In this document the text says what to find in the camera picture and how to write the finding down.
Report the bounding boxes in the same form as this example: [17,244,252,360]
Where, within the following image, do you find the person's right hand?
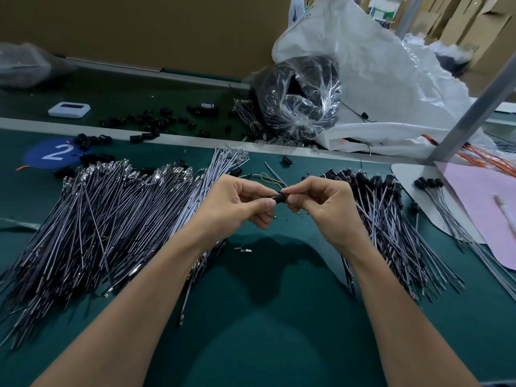
[281,175,374,256]

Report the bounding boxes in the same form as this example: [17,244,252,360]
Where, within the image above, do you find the small bundle of capped wires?
[414,177,516,302]

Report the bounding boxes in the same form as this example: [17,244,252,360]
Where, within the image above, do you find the bundle of orange wires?
[423,134,516,178]

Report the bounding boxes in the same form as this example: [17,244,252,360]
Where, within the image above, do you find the blue round number sticker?
[21,138,82,171]

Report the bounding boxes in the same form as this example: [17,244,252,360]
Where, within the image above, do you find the white pen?
[493,195,516,234]

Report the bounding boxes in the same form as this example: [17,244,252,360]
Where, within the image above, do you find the large white plastic sack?
[271,0,516,158]

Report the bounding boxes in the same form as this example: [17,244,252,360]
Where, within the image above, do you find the pink paper sheet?
[437,162,516,271]

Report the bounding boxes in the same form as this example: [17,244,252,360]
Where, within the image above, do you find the person's left hand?
[193,175,281,248]

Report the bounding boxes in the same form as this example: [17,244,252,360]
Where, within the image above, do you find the person's right forearm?
[345,233,483,387]

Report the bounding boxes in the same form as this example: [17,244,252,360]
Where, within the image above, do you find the clear plastic strip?
[0,217,40,232]

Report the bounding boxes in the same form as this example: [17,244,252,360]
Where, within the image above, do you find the crumpled clear plastic bag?
[0,41,75,89]

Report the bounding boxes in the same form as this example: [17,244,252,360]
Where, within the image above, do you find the clear bag with black contents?
[254,54,342,142]

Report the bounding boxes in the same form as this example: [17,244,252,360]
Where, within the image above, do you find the black plastic caps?
[55,102,247,178]

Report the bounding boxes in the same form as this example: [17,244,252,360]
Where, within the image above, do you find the pile of grey wires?
[0,147,251,350]

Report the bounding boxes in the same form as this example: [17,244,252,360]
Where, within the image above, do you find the small white timer device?
[47,101,92,119]

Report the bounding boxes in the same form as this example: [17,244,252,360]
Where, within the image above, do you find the brown cardboard panel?
[0,0,291,79]

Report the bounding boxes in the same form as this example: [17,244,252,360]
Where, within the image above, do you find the stack of cardboard boxes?
[435,0,516,94]

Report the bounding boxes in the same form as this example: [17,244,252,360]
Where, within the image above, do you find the pile of wires with black caps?
[322,168,466,302]

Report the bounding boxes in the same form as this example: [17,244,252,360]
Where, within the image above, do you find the grey metal frame post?
[395,0,427,39]
[427,52,516,163]

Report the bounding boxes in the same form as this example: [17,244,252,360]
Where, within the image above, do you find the person's left forearm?
[32,233,225,387]

